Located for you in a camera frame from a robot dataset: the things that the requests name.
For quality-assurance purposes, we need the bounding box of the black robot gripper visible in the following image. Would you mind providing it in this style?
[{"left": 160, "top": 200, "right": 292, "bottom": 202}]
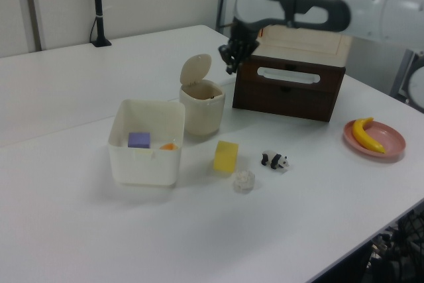
[{"left": 218, "top": 34, "right": 260, "bottom": 76}]

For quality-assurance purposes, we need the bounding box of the cream trash can with lid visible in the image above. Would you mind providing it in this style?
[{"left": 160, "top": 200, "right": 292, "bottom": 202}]
[{"left": 178, "top": 52, "right": 227, "bottom": 137}]

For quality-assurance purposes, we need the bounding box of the dark brown drawer cabinet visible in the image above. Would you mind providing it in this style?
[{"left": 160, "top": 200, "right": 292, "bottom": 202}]
[{"left": 231, "top": 52, "right": 347, "bottom": 123}]

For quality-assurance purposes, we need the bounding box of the yellow cube block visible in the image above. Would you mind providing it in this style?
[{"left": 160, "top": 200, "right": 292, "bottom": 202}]
[{"left": 213, "top": 140, "right": 239, "bottom": 174}]

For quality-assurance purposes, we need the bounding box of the black white panda figurine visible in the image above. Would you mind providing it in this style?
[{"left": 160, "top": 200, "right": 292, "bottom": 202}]
[{"left": 260, "top": 150, "right": 290, "bottom": 170}]

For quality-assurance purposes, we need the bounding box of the purple cube block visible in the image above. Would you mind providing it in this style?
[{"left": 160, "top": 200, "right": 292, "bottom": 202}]
[{"left": 127, "top": 131, "right": 152, "bottom": 149}]

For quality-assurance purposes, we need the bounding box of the white plastic storage bin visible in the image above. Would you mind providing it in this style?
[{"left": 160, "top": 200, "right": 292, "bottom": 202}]
[{"left": 107, "top": 98, "right": 186, "bottom": 187}]

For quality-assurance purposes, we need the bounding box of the black pole stand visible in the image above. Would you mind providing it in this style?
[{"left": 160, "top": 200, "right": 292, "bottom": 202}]
[{"left": 89, "top": 0, "right": 113, "bottom": 48}]

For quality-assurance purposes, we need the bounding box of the yellow banana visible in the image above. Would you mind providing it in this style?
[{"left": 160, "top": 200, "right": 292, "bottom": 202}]
[{"left": 351, "top": 117, "right": 387, "bottom": 154}]

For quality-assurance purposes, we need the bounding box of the pink round plate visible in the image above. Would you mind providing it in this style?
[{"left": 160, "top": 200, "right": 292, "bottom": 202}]
[{"left": 343, "top": 119, "right": 407, "bottom": 164}]

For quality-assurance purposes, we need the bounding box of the black clutter under table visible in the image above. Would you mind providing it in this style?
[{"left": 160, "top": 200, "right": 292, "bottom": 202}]
[{"left": 362, "top": 201, "right": 424, "bottom": 283}]

